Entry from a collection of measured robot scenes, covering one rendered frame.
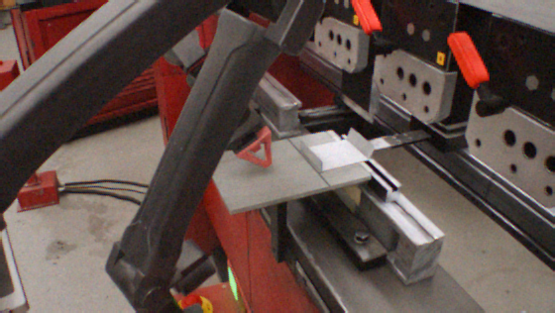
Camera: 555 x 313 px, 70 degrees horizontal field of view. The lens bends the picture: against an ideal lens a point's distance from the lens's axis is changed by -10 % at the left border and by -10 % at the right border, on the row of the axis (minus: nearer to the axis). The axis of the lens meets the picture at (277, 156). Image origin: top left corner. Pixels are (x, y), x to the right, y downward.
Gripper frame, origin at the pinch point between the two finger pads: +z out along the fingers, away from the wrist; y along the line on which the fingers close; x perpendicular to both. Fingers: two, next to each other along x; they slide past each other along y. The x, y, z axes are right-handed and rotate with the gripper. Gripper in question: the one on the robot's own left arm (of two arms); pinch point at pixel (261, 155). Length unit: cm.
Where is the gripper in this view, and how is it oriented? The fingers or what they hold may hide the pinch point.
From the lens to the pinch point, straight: 77.7
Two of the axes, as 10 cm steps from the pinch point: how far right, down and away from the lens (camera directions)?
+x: -8.1, 5.8, -0.3
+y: -3.8, -4.9, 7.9
